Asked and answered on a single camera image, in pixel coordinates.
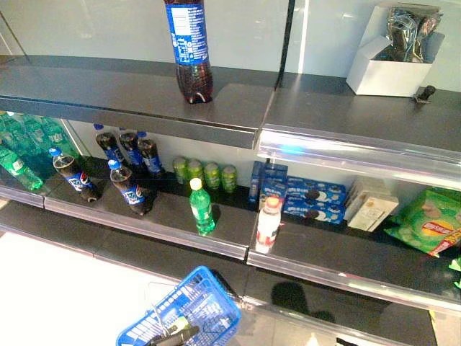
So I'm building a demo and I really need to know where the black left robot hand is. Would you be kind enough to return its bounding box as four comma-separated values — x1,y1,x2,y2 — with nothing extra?
146,324,202,346

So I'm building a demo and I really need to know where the blue plastic shopping basket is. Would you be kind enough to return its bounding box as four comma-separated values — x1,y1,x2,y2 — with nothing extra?
115,265,241,346

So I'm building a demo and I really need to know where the clear water bottle red label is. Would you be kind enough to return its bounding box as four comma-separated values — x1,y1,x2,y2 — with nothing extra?
254,195,282,254

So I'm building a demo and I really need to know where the dark metal shelf board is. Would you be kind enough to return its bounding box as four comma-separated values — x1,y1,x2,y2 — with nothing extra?
0,55,461,163
0,154,461,311

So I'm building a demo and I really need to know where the green Sprite bottle yellow cap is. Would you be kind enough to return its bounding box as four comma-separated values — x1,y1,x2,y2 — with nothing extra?
189,177,216,237
9,114,35,152
27,115,55,156
0,146,44,191
0,114,17,147
46,118,79,159

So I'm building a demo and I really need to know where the slim dark blue box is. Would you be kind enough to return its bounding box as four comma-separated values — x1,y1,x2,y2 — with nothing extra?
248,161,266,203

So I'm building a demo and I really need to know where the white carton box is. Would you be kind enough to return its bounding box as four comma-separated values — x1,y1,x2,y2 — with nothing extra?
346,196,400,232
351,175,388,203

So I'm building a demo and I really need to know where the green potato chips bag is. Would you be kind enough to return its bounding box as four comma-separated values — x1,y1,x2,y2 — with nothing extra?
383,187,461,257

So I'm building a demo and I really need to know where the green snack bag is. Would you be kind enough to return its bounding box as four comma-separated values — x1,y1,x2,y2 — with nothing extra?
447,256,461,289

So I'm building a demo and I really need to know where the large Pepsi cola bottle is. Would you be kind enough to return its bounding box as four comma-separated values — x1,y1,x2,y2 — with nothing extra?
164,0,214,105

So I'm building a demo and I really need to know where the white cardboard box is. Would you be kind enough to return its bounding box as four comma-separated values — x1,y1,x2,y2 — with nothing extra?
346,3,446,97

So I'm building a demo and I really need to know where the small black clip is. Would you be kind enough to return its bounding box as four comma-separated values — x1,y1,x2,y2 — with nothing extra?
412,85,437,105

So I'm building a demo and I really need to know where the silver foil snack bag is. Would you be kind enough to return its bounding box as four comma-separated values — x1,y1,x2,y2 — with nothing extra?
374,5,444,64

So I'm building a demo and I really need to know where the clear plastic price rail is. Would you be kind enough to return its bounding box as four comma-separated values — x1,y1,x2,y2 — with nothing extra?
0,185,461,314
257,124,461,185

